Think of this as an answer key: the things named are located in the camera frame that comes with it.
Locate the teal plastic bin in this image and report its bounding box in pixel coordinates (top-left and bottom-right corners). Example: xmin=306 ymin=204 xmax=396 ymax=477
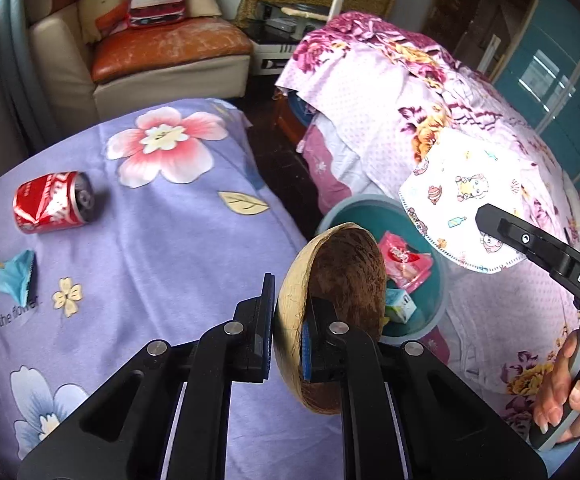
xmin=315 ymin=194 xmax=449 ymax=347

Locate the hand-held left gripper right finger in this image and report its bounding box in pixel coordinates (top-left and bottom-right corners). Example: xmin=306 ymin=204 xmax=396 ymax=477
xmin=301 ymin=296 xmax=548 ymax=480

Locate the light blue curtain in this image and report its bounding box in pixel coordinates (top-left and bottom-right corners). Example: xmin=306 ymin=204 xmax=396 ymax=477
xmin=0 ymin=0 xmax=41 ymax=137

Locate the person's right hand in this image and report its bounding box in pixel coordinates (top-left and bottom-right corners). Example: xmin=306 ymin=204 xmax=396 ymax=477
xmin=533 ymin=331 xmax=580 ymax=444

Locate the orange leather seat cushion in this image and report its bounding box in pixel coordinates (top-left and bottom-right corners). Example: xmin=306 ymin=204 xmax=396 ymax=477
xmin=91 ymin=16 xmax=254 ymax=86

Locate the blue snack wrapper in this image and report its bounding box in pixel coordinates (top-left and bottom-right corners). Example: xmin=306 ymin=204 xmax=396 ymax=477
xmin=0 ymin=249 xmax=38 ymax=307

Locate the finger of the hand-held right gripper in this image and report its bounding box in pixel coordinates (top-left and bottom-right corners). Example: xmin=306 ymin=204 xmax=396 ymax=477
xmin=475 ymin=203 xmax=580 ymax=317

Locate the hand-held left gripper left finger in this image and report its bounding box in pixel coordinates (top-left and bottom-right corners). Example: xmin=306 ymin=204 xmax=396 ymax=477
xmin=17 ymin=272 xmax=275 ymax=480

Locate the cream cartoon pillow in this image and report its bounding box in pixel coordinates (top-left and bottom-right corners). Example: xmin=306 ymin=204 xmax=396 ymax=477
xmin=78 ymin=0 xmax=136 ymax=45

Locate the teal glass cabinet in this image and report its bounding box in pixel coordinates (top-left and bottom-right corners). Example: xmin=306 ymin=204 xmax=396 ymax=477
xmin=490 ymin=0 xmax=580 ymax=188

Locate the green white carton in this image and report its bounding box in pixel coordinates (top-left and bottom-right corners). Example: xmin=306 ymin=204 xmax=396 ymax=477
xmin=382 ymin=287 xmax=417 ymax=325

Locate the purple floral bedsheet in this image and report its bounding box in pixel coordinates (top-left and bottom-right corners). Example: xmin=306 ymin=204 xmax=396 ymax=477
xmin=0 ymin=97 xmax=401 ymax=480

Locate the brown coconut shell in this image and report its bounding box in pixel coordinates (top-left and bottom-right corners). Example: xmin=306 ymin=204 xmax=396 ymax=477
xmin=272 ymin=224 xmax=388 ymax=415

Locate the black media player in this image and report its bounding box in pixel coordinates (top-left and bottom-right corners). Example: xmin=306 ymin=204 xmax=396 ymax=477
xmin=254 ymin=0 xmax=331 ymax=37

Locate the dark wooden cabinet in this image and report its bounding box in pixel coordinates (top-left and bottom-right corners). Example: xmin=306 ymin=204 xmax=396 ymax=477
xmin=421 ymin=0 xmax=547 ymax=82

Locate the pink white quilt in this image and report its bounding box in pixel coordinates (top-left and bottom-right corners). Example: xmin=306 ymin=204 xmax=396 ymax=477
xmin=296 ymin=110 xmax=371 ymax=217

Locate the pink floral bedsheet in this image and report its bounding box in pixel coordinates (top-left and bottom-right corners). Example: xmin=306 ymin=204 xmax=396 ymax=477
xmin=275 ymin=10 xmax=580 ymax=441

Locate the white stand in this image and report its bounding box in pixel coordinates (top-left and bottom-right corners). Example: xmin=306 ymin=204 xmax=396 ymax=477
xmin=246 ymin=35 xmax=301 ymax=78

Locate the crushed red soda can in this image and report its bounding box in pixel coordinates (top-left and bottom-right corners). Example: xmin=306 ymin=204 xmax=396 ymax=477
xmin=12 ymin=170 xmax=95 ymax=235

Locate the red snack packet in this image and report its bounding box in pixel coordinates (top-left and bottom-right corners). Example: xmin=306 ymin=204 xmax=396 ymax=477
xmin=377 ymin=231 xmax=435 ymax=294

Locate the cream armchair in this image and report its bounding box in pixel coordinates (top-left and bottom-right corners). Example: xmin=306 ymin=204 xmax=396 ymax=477
xmin=24 ymin=0 xmax=254 ymax=122

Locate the wooden bed frame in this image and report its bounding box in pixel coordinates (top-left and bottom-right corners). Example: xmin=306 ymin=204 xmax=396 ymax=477
xmin=271 ymin=91 xmax=311 ymax=150

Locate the white cartoon face mask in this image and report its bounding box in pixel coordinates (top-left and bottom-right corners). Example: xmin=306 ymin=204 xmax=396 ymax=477
xmin=399 ymin=129 xmax=529 ymax=275

